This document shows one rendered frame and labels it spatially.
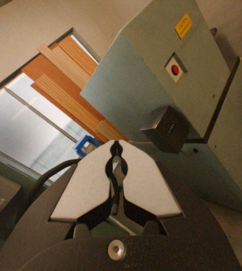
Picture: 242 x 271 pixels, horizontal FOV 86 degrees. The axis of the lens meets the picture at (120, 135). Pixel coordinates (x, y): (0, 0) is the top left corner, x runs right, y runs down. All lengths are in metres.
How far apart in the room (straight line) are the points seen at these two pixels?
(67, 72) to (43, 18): 0.76
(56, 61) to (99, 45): 0.78
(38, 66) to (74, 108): 0.64
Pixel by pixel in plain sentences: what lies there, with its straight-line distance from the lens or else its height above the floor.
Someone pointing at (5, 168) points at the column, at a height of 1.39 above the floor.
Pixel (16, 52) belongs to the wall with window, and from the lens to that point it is 2.21.
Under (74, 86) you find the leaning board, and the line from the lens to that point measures 1.96.
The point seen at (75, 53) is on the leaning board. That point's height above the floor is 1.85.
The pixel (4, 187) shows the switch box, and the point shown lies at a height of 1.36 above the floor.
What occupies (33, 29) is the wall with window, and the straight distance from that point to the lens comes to 2.38.
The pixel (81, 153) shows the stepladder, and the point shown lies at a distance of 1.21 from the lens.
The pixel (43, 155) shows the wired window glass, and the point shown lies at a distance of 1.99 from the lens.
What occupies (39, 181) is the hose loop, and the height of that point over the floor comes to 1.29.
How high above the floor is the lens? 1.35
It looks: 21 degrees down
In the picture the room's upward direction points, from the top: 48 degrees counter-clockwise
